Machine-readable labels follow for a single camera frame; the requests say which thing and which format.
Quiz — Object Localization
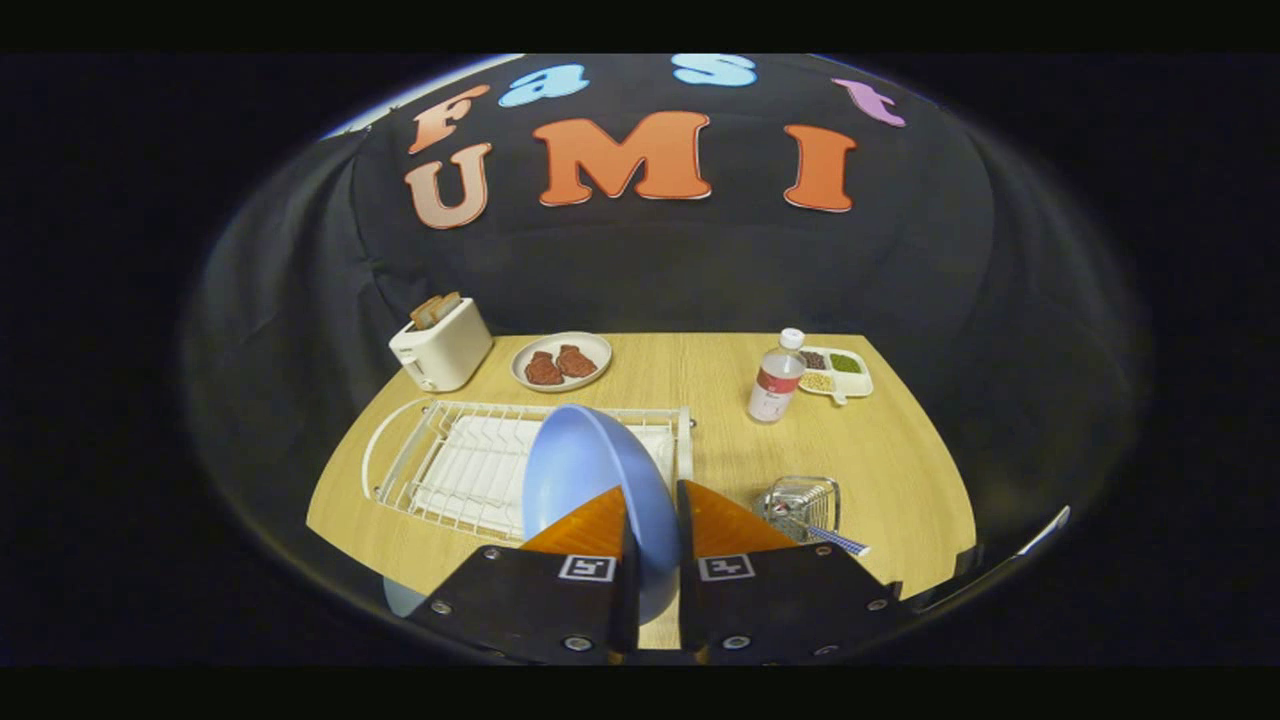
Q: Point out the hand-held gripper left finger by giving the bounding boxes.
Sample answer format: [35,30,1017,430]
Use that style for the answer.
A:
[405,485,641,666]

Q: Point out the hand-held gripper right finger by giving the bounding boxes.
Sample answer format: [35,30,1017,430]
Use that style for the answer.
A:
[676,479,906,666]

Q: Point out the clear wire basket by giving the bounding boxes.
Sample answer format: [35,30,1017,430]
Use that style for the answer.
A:
[753,476,841,544]

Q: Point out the blue plate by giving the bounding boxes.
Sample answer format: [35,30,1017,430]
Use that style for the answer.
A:
[521,404,683,626]

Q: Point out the white wire dish rack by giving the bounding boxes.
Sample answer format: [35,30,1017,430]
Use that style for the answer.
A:
[360,398,696,546]

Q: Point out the beige plate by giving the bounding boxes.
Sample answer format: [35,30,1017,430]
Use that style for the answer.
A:
[510,331,613,393]

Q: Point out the white drip tray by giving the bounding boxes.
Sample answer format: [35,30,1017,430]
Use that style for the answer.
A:
[412,415,676,536]

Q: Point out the clear bottle with red label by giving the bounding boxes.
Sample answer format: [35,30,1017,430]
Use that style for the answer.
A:
[747,328,807,424]

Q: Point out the white divided tray with beans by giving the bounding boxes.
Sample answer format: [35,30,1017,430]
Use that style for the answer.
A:
[797,346,874,406]

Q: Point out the white toaster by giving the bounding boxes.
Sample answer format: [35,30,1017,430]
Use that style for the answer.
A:
[388,296,494,393]

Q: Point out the brown toast slices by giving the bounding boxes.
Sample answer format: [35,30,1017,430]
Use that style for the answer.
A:
[410,291,463,331]

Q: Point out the black backdrop cloth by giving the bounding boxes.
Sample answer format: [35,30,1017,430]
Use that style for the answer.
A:
[185,53,1151,561]

